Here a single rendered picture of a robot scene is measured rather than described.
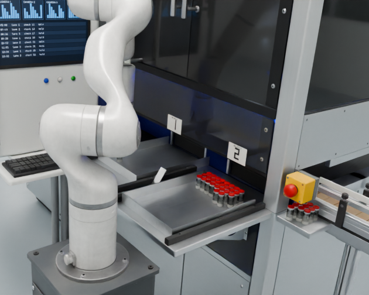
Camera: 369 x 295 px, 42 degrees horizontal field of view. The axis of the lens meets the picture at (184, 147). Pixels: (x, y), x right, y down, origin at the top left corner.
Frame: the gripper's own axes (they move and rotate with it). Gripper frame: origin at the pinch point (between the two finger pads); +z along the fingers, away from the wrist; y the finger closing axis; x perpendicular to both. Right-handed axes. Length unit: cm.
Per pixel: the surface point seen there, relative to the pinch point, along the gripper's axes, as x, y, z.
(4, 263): -83, 16, 94
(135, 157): -0.1, -7.5, 5.6
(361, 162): 48, -93, 6
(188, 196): 36.2, -4.1, 5.8
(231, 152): 37.9, -20.2, -7.9
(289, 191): 66, -17, -6
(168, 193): 30.9, -0.1, 5.8
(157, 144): -6.1, -22.7, 4.6
